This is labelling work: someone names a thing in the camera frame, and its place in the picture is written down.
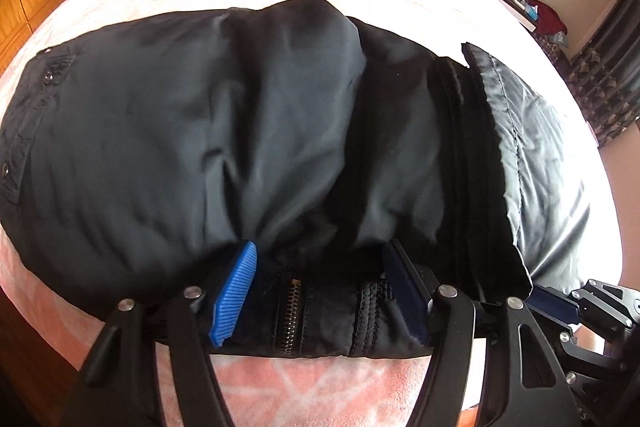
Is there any dark nightstand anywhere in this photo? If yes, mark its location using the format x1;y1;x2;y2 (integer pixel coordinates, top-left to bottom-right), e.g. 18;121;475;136
486;0;543;35

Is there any dark red cloth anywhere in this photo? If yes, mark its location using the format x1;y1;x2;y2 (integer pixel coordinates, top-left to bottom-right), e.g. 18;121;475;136
529;0;569;36

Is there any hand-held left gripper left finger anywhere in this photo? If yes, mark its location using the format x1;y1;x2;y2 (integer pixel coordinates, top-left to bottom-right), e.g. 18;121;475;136
60;241;259;427

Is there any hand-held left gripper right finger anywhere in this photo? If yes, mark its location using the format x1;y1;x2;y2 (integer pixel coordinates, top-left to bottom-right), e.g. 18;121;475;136
381;240;577;427

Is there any dark patterned curtain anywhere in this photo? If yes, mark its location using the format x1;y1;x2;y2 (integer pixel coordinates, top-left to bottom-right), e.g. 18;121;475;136
567;0;640;148

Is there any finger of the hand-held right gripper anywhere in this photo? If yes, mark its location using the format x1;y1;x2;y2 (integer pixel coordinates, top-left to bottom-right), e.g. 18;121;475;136
525;278;640;427

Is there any plaid bag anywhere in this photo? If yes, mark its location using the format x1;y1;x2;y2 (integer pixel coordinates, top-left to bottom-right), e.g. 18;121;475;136
534;31;573;66

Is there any black jacket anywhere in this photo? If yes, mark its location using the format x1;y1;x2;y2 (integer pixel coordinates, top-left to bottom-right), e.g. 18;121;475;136
0;0;592;360

